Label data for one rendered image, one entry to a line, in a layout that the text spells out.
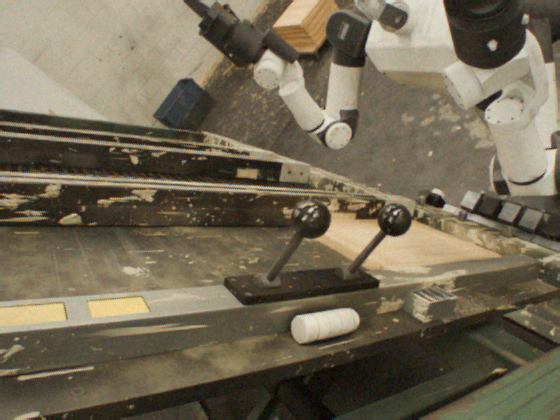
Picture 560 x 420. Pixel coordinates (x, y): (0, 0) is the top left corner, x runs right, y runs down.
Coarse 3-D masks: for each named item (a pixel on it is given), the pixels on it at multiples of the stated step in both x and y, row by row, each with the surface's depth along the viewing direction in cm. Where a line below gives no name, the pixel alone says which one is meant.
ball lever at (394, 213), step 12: (396, 204) 44; (384, 216) 43; (396, 216) 43; (408, 216) 43; (384, 228) 43; (396, 228) 43; (408, 228) 43; (372, 240) 46; (360, 252) 48; (360, 264) 48; (348, 276) 49
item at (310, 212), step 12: (300, 204) 37; (312, 204) 36; (324, 204) 37; (300, 216) 36; (312, 216) 36; (324, 216) 36; (300, 228) 36; (312, 228) 36; (324, 228) 36; (300, 240) 39; (288, 252) 40; (276, 264) 41; (264, 276) 43; (276, 276) 43; (264, 288) 42
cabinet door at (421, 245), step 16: (336, 224) 89; (352, 224) 92; (368, 224) 95; (416, 224) 105; (320, 240) 80; (336, 240) 76; (352, 240) 78; (368, 240) 82; (384, 240) 84; (400, 240) 87; (416, 240) 89; (432, 240) 92; (448, 240) 94; (352, 256) 72; (384, 256) 72; (400, 256) 75; (416, 256) 77; (432, 256) 79; (448, 256) 81; (464, 256) 83; (480, 256) 84; (496, 256) 87
